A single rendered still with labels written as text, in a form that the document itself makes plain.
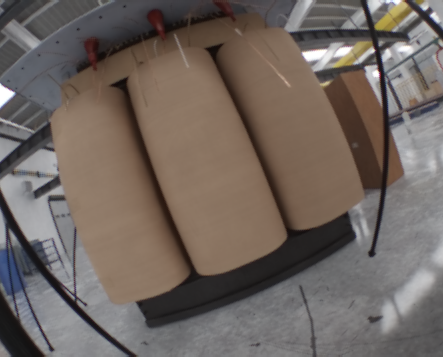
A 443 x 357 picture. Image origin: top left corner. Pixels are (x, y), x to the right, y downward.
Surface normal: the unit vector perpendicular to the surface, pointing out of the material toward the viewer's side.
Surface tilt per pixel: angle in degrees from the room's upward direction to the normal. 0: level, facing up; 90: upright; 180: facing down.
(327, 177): 90
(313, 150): 90
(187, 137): 90
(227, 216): 90
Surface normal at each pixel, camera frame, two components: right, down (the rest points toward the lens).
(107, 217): 0.07, -0.05
